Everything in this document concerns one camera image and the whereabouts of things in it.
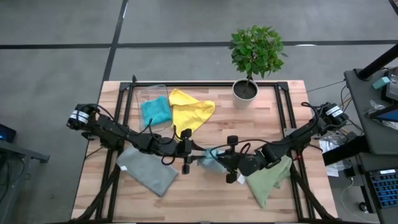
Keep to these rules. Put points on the black desktop device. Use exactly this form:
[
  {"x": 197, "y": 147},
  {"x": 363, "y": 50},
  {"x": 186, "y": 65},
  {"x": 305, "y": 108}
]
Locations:
[{"x": 393, "y": 84}]

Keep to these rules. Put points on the grey microfiber towel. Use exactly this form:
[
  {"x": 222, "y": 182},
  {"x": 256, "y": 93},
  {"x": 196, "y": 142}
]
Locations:
[{"x": 146, "y": 171}]

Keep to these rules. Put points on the green microfiber towel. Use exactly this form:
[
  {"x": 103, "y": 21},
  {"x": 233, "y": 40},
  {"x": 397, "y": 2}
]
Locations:
[{"x": 264, "y": 183}]

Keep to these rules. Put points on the green leafy plant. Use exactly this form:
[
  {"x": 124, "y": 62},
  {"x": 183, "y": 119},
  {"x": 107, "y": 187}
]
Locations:
[{"x": 256, "y": 51}]

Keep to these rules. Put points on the clear plastic bin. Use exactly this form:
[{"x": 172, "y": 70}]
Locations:
[{"x": 149, "y": 90}]

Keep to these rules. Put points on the dark blue tablet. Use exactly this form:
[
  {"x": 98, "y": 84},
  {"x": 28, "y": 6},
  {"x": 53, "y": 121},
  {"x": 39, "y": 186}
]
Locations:
[{"x": 388, "y": 115}]

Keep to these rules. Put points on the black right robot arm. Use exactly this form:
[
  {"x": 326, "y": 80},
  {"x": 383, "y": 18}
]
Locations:
[{"x": 304, "y": 132}]

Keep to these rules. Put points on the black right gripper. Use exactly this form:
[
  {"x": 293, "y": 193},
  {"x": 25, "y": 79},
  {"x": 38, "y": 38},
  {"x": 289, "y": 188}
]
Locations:
[{"x": 248, "y": 161}]

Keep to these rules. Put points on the black desk support beam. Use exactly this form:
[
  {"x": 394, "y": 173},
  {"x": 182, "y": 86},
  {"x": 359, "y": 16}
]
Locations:
[{"x": 342, "y": 152}]

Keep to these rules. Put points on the small teal box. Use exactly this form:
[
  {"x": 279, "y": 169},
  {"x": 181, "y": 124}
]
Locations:
[{"x": 381, "y": 82}]

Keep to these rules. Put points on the teal fluffy microfiber towel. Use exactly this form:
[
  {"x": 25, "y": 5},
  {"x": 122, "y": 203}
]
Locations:
[{"x": 155, "y": 110}]

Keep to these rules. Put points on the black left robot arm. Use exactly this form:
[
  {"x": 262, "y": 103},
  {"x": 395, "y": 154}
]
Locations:
[{"x": 109, "y": 130}]

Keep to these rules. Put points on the black diagonal pole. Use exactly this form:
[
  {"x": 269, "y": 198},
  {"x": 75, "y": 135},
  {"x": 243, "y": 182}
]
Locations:
[{"x": 379, "y": 62}]

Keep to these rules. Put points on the blue-lit black device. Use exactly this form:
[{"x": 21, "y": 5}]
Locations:
[{"x": 6, "y": 135}]

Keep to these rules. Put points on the yellow microfiber towel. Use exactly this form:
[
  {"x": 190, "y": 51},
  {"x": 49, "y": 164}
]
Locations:
[{"x": 189, "y": 112}]

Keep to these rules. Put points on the black aluminium table frame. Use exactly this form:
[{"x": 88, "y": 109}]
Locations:
[{"x": 202, "y": 84}]

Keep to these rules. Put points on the grey side desk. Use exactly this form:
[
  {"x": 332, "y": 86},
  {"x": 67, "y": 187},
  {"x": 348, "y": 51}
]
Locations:
[{"x": 363, "y": 124}]

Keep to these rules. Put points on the white plant pot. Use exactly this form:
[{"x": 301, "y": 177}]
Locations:
[{"x": 239, "y": 102}]

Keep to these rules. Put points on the white papers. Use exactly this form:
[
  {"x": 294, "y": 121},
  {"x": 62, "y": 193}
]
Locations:
[{"x": 329, "y": 146}]

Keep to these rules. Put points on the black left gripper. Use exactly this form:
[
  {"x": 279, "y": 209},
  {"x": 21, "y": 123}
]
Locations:
[{"x": 174, "y": 147}]

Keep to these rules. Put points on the backlit keyboard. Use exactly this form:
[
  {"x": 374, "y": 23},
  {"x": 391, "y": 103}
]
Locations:
[{"x": 385, "y": 189}]

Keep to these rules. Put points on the grey metal stand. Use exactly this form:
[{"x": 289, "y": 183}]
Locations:
[{"x": 18, "y": 151}]

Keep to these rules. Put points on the light blue microfiber towel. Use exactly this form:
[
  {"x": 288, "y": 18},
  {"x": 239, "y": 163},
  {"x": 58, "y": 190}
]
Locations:
[{"x": 208, "y": 161}]

